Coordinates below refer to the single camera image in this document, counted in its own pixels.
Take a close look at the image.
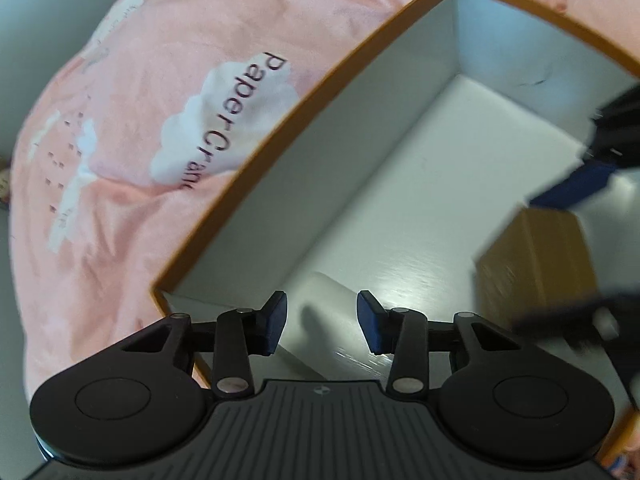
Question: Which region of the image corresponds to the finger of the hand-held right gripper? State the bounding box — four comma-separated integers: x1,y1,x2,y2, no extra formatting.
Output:
514,292,640,356
527,82,640,211

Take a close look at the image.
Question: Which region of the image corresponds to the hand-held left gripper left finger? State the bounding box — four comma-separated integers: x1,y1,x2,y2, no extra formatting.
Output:
117,290,290,400

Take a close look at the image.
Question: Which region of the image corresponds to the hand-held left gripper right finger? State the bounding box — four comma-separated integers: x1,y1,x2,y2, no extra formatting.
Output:
356,290,526,402

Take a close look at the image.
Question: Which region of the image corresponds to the small brown cardboard box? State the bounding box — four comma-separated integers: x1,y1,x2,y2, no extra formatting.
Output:
474,206,601,332

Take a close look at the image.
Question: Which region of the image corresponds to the orange-edged white storage box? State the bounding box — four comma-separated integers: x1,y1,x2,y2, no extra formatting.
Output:
150,0,640,473

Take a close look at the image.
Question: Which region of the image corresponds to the pink cloud-print blanket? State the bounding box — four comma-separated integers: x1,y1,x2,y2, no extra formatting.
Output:
10,0,640,480

